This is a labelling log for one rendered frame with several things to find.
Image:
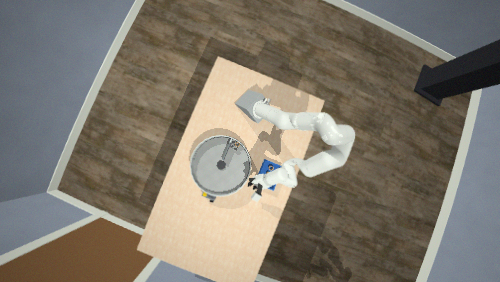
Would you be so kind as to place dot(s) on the blue square tray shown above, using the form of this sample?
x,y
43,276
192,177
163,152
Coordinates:
x,y
265,168

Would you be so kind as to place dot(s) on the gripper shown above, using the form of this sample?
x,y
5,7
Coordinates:
x,y
255,181

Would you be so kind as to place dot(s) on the grey round turning table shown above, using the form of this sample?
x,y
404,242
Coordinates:
x,y
218,176

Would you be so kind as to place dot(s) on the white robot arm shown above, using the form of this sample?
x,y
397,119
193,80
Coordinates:
x,y
323,123

